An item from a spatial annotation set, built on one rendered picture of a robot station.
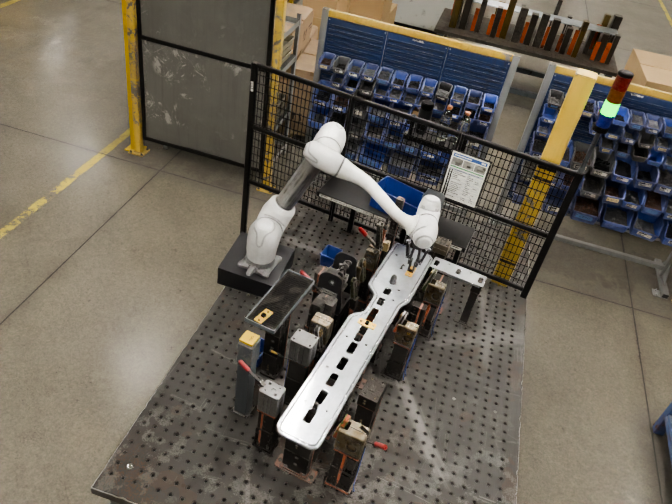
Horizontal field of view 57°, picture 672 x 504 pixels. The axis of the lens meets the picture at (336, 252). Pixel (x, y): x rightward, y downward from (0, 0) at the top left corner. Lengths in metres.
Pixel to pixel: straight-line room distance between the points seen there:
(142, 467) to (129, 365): 1.33
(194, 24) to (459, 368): 3.21
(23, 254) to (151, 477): 2.49
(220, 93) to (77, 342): 2.24
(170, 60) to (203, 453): 3.38
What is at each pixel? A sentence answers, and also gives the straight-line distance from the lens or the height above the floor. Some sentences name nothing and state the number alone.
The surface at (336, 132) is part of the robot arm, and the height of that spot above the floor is 1.61.
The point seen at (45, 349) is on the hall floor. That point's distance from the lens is 4.11.
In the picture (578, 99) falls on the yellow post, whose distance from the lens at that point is 3.23.
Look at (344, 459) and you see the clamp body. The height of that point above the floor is 0.90.
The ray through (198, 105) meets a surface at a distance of 5.29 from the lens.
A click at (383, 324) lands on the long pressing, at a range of 2.87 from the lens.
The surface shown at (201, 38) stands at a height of 1.16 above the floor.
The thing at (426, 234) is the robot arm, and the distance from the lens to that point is 2.76.
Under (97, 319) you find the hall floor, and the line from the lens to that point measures 4.22.
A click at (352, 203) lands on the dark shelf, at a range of 3.53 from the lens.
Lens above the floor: 2.99
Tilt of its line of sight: 38 degrees down
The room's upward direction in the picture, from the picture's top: 11 degrees clockwise
